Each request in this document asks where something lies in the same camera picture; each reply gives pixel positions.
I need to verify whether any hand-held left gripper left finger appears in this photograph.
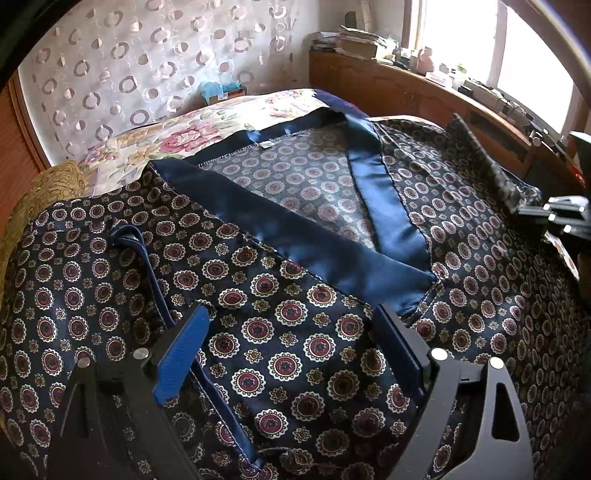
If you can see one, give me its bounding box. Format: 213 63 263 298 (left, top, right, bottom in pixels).
46 302 214 480

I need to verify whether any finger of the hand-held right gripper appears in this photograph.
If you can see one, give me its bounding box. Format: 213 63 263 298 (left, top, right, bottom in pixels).
516 196 591 234

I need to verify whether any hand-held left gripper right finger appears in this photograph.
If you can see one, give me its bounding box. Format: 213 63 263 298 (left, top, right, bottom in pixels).
372 304 536 480

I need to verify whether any navy medallion-print satin robe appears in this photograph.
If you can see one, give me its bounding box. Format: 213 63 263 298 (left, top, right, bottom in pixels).
0 110 591 480

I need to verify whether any window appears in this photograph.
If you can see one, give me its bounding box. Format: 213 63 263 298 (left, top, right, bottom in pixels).
402 0 583 136

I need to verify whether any wooden cabinet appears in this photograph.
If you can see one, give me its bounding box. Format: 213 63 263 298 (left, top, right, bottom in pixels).
308 48 559 185

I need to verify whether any floral blanket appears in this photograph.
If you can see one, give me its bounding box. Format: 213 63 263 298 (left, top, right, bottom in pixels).
76 88 365 197

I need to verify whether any stack of books and papers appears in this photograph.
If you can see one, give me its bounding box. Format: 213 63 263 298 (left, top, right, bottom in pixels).
311 23 402 64

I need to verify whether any wooden wardrobe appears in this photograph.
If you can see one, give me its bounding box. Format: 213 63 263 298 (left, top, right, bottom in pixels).
0 74 52 222

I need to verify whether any teal tissue box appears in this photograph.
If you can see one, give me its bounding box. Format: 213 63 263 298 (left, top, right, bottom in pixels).
199 79 248 105

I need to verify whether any white curtain with circles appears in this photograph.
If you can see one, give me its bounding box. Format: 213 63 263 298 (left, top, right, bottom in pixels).
18 0 317 163

